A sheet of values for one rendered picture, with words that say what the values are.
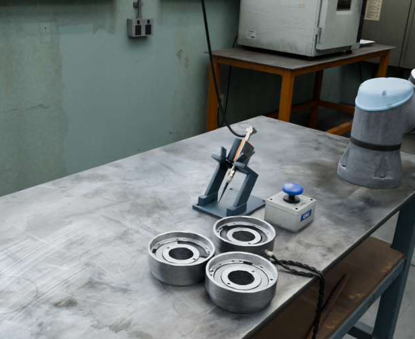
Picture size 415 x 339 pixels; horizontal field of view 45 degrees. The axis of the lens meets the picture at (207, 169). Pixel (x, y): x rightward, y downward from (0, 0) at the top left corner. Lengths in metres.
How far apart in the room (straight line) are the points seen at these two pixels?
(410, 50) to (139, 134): 2.54
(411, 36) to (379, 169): 3.41
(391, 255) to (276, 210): 0.58
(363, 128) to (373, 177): 0.12
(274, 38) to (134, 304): 2.53
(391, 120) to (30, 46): 1.67
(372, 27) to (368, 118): 3.52
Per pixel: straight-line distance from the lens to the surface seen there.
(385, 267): 1.41
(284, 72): 2.83
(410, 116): 1.22
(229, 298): 0.71
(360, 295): 1.28
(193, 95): 3.20
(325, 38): 3.01
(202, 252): 0.81
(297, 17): 3.04
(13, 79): 2.38
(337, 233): 0.98
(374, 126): 1.19
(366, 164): 1.21
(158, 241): 0.83
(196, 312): 0.73
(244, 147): 0.99
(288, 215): 0.95
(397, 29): 4.61
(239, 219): 0.90
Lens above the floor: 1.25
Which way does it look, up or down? 22 degrees down
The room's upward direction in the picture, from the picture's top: 3 degrees clockwise
